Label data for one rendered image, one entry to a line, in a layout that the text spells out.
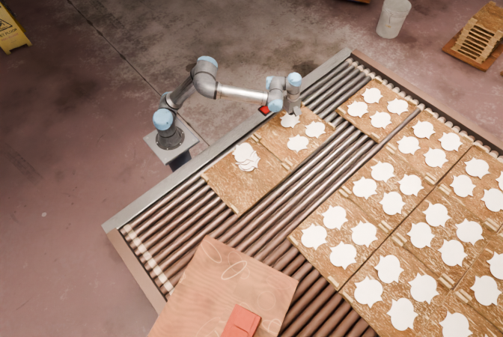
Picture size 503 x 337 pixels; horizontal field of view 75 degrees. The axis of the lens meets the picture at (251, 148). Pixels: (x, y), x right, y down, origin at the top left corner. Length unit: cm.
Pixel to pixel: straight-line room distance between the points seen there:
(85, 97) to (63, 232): 148
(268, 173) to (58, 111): 266
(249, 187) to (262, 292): 58
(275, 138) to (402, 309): 112
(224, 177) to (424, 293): 116
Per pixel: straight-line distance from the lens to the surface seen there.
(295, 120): 215
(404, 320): 184
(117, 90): 390
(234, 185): 192
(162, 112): 206
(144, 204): 200
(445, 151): 229
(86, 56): 446
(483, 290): 203
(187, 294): 167
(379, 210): 196
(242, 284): 165
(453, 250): 202
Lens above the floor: 266
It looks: 58 degrees down
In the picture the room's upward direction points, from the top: 3 degrees counter-clockwise
